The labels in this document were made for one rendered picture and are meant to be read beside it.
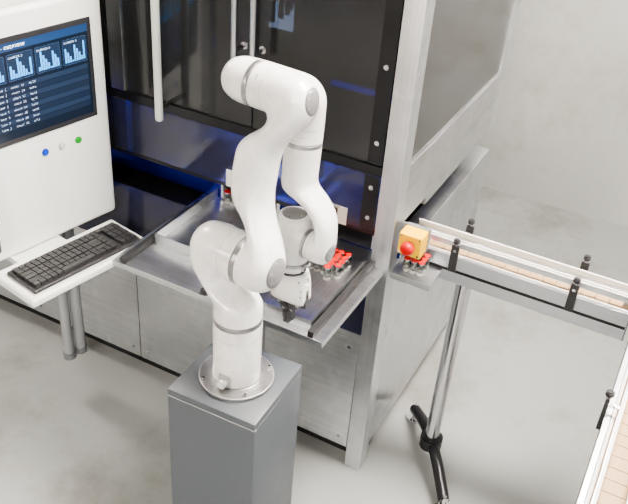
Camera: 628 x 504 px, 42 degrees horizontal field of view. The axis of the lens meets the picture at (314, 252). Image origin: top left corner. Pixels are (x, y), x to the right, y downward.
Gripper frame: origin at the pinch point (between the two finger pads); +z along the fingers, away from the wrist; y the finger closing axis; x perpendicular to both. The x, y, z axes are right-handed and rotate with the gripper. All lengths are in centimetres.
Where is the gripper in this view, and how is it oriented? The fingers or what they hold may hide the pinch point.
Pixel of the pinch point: (288, 314)
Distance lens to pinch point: 219.4
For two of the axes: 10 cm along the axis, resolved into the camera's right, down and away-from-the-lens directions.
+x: -4.6, 4.7, -7.5
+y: -8.8, -3.1, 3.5
